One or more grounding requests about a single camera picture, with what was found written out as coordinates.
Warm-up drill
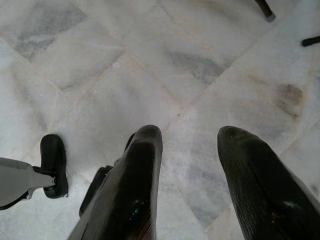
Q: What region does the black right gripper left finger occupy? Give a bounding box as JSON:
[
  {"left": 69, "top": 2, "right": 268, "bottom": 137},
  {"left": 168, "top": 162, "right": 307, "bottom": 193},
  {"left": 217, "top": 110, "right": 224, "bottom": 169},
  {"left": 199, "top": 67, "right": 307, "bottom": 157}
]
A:
[{"left": 66, "top": 124, "right": 164, "bottom": 240}]

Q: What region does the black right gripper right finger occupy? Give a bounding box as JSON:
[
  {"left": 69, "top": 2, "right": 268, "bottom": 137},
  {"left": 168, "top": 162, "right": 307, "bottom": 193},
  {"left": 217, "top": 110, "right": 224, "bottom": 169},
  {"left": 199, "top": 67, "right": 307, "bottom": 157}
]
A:
[{"left": 216, "top": 125, "right": 320, "bottom": 240}]

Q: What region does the black robot right foot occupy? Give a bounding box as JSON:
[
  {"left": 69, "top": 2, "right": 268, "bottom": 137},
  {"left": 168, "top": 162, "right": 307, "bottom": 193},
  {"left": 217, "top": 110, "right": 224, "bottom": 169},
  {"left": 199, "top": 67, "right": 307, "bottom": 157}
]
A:
[{"left": 79, "top": 132, "right": 137, "bottom": 219}]

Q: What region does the black robot foot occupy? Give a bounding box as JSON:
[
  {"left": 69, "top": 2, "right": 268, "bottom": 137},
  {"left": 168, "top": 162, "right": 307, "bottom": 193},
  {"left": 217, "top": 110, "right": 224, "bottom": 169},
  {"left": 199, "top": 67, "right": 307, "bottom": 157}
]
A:
[
  {"left": 79, "top": 132, "right": 137, "bottom": 219},
  {"left": 39, "top": 134, "right": 69, "bottom": 200}
]

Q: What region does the black robot left foot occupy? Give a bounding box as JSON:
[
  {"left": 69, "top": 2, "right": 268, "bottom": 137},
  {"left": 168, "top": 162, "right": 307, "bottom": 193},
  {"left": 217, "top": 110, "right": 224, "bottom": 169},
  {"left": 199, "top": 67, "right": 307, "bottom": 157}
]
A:
[{"left": 39, "top": 134, "right": 69, "bottom": 200}]

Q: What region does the grey robot left lower leg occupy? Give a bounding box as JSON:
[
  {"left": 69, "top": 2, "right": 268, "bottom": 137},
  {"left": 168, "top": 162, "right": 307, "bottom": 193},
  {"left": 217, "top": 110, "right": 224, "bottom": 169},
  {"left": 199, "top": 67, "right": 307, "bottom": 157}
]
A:
[{"left": 0, "top": 157, "right": 57, "bottom": 211}]

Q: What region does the dark chair leg grey cap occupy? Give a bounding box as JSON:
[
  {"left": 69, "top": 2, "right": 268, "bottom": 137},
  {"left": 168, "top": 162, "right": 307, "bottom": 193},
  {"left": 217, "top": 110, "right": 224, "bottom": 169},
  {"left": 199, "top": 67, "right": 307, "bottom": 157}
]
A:
[{"left": 254, "top": 0, "right": 277, "bottom": 23}]

